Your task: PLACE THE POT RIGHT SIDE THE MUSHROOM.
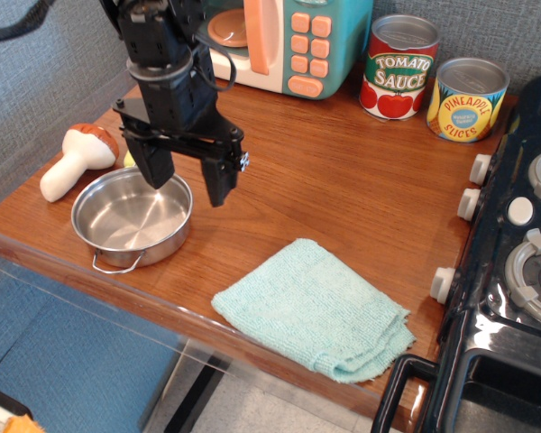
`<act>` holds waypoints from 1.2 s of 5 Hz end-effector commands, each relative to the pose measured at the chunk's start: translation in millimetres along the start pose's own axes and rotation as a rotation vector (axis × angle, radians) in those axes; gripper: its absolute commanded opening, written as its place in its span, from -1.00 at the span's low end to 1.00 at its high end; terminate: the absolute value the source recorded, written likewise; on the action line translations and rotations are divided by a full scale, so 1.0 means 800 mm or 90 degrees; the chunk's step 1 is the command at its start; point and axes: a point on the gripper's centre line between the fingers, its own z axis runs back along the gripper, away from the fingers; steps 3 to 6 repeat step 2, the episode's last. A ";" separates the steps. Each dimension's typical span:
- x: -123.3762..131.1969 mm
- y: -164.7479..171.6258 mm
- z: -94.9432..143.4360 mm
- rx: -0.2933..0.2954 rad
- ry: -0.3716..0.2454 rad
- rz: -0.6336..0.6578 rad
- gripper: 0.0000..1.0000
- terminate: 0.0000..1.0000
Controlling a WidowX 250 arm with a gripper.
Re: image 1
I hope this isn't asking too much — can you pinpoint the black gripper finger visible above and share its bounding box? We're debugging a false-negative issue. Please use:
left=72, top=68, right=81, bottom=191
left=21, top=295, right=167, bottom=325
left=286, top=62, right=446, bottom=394
left=126, top=137, right=175, bottom=189
left=201, top=158, right=238, bottom=207

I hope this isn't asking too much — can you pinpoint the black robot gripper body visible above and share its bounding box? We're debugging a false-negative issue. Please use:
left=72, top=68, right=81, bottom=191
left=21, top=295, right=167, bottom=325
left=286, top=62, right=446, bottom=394
left=113, top=67, right=249, bottom=172

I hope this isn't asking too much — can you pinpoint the stainless steel pot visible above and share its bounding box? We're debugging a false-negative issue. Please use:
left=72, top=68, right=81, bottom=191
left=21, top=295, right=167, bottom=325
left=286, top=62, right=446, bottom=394
left=71, top=167, right=194, bottom=275

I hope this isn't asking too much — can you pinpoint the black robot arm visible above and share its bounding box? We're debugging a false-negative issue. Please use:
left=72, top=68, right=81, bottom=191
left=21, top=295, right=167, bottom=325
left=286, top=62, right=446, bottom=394
left=102, top=1, right=249, bottom=207

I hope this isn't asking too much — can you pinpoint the toy mushroom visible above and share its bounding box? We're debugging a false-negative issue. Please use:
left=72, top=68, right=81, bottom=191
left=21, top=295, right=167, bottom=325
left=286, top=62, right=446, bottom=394
left=40, top=123, right=119, bottom=203

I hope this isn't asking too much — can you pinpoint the orange toy plate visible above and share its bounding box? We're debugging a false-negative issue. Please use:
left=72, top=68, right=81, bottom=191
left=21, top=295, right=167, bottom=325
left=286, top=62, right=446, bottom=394
left=207, top=8, right=248, bottom=48

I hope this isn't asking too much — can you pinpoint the teal toy microwave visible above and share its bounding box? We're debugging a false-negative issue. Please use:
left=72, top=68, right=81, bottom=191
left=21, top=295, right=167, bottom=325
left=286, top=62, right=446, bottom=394
left=201, top=0, right=373, bottom=100

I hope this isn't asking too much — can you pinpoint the light blue folded cloth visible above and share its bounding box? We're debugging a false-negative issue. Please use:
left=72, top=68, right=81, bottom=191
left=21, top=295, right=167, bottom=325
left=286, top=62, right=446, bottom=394
left=212, top=238, right=415, bottom=383

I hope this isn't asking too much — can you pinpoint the tomato sauce can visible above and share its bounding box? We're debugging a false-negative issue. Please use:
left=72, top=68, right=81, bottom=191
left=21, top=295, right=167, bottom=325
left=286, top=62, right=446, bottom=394
left=360, top=14, right=440, bottom=120

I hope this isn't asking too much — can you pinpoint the grey stove knob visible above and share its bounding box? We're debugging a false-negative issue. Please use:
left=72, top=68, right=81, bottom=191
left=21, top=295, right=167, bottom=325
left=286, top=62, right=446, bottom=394
left=430, top=267, right=455, bottom=304
left=469, top=153, right=491, bottom=186
left=457, top=189, right=481, bottom=222

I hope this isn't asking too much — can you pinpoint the pineapple slices can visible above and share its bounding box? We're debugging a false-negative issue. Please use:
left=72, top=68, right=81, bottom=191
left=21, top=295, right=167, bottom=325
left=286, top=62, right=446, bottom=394
left=426, top=58, right=509, bottom=143

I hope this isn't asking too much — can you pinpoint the black orange object corner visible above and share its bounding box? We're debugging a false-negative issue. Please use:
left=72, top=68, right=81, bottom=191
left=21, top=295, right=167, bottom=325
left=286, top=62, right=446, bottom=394
left=0, top=392, right=44, bottom=433

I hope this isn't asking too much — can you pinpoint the black toy stove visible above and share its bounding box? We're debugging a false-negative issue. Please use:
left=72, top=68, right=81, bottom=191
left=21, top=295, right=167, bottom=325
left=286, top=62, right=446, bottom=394
left=372, top=77, right=541, bottom=432

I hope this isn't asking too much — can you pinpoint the spoon with green handle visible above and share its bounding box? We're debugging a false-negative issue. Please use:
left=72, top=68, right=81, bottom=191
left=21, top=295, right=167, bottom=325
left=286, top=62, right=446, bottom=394
left=123, top=151, right=136, bottom=168

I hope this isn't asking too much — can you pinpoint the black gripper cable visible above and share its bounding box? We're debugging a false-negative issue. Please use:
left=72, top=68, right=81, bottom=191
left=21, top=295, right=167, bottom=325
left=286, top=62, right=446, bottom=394
left=196, top=31, right=238, bottom=93

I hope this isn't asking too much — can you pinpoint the black braided cable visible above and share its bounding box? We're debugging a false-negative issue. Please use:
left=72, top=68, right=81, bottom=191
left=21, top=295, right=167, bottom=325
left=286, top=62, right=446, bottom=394
left=0, top=0, right=58, bottom=47

